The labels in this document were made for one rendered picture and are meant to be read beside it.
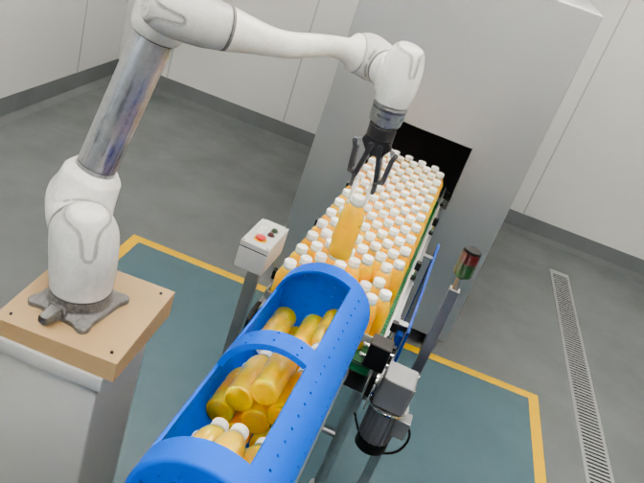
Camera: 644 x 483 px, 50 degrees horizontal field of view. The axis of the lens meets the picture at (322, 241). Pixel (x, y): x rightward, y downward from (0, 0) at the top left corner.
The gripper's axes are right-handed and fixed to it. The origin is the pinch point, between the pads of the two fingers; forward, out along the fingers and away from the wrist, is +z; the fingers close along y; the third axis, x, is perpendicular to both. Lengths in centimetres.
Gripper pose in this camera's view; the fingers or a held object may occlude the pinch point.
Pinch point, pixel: (361, 190)
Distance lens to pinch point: 191.9
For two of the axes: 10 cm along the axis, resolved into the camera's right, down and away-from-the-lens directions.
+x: 3.5, -4.1, 8.4
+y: 9.0, 4.0, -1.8
